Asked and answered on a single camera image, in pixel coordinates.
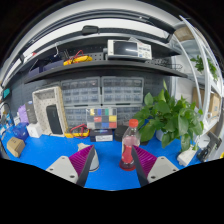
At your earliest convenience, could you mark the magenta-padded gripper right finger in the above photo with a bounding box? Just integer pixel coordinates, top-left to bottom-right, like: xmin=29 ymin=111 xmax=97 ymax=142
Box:
xmin=130 ymin=144 xmax=180 ymax=188

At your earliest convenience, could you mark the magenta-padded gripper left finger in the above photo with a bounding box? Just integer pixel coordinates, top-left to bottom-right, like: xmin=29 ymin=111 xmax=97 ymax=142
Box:
xmin=45 ymin=144 xmax=97 ymax=188

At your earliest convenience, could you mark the clear red-capped drink bottle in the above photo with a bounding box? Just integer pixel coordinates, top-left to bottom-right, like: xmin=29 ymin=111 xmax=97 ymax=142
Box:
xmin=119 ymin=118 xmax=142 ymax=172

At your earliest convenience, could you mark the white plastic block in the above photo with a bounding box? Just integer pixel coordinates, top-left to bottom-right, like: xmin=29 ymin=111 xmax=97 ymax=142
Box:
xmin=176 ymin=143 xmax=198 ymax=167

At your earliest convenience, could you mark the beige ceramic cup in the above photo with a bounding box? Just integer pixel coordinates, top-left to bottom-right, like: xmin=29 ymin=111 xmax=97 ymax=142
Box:
xmin=77 ymin=142 xmax=100 ymax=173

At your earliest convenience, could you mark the small white box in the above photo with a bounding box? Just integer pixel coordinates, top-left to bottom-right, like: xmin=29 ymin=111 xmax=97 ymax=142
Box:
xmin=26 ymin=122 xmax=43 ymax=139

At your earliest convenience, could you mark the black flat device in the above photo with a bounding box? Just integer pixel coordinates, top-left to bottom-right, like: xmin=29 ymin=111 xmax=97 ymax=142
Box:
xmin=45 ymin=104 xmax=64 ymax=135

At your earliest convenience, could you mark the black box with white label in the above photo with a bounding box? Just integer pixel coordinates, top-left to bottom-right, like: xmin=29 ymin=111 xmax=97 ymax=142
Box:
xmin=89 ymin=128 xmax=114 ymax=143

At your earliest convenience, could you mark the green potted plant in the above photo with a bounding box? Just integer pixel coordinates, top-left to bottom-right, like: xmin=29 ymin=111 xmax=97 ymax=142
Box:
xmin=132 ymin=79 xmax=205 ymax=153

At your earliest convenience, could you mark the grey small-parts drawer cabinet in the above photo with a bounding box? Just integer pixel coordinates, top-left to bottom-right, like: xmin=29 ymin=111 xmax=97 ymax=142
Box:
xmin=63 ymin=106 xmax=88 ymax=129
xmin=116 ymin=105 xmax=143 ymax=127
xmin=60 ymin=77 xmax=101 ymax=107
xmin=100 ymin=76 xmax=145 ymax=106

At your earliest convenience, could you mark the plain black box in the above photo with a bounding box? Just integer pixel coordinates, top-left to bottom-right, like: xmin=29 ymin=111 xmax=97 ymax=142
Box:
xmin=114 ymin=125 xmax=149 ymax=145

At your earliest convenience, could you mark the blue translucent container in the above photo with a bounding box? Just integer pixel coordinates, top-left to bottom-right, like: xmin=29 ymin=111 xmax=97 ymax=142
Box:
xmin=12 ymin=122 xmax=30 ymax=141

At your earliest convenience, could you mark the clear box of coloured parts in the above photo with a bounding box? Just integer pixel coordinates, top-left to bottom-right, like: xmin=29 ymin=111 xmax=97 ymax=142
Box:
xmin=85 ymin=107 xmax=118 ymax=130

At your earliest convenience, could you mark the dark grey carton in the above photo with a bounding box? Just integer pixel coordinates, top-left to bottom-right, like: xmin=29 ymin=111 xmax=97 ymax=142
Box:
xmin=24 ymin=100 xmax=38 ymax=125

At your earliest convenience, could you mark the white perforated tray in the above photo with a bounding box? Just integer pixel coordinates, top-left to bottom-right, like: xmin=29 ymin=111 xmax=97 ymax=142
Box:
xmin=32 ymin=86 xmax=69 ymax=138

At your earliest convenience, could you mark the purple bag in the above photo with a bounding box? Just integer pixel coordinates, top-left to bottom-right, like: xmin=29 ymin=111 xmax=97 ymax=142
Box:
xmin=17 ymin=104 xmax=30 ymax=125

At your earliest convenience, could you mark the white shelf unit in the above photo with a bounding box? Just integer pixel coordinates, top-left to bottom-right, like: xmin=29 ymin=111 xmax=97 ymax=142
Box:
xmin=169 ymin=14 xmax=223 ymax=141

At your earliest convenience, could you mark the black workbench shelf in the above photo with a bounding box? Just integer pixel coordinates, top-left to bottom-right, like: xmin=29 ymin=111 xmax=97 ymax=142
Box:
xmin=23 ymin=59 xmax=188 ymax=84

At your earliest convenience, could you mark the white bench oscilloscope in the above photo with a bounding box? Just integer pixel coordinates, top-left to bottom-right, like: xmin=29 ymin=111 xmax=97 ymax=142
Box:
xmin=107 ymin=39 xmax=153 ymax=61

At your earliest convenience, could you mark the black lamp head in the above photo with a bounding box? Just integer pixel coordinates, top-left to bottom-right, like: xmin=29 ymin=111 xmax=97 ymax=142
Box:
xmin=81 ymin=25 xmax=100 ymax=36

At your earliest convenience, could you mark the black clamp mount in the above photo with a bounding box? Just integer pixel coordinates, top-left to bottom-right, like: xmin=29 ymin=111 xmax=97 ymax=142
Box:
xmin=196 ymin=131 xmax=223 ymax=163

